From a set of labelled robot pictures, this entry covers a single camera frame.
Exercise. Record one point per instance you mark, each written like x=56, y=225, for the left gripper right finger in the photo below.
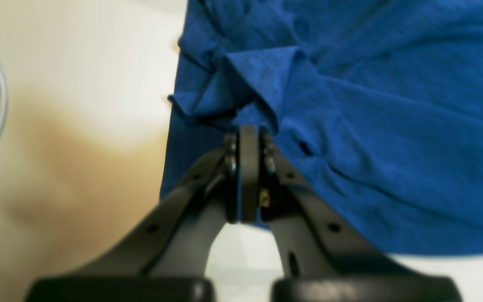
x=324, y=258

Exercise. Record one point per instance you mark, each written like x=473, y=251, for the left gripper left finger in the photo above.
x=163, y=259

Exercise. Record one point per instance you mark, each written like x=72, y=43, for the dark blue t-shirt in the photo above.
x=378, y=103

